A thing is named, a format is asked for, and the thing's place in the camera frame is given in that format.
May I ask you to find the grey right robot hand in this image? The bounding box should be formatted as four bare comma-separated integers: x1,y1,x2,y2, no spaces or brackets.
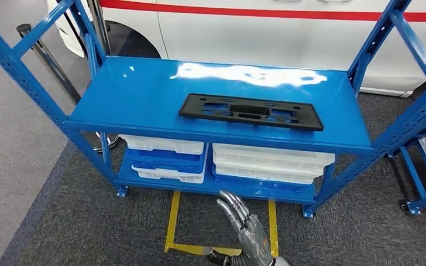
205,190,275,266

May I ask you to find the black plastic plate bracket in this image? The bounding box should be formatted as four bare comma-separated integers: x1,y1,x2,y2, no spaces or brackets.
178,93,324,132

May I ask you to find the blue wheeled shelf rack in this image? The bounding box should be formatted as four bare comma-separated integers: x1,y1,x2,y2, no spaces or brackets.
383,117,426,217

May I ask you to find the blue metal shelf rack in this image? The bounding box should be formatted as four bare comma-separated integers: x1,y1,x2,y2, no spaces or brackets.
0,0,426,219

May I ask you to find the white car red stripe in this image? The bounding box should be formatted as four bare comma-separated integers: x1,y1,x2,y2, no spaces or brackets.
47,0,426,98

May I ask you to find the black chrome stanchion post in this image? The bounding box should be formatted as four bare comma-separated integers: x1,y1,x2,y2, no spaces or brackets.
16,23,121,154

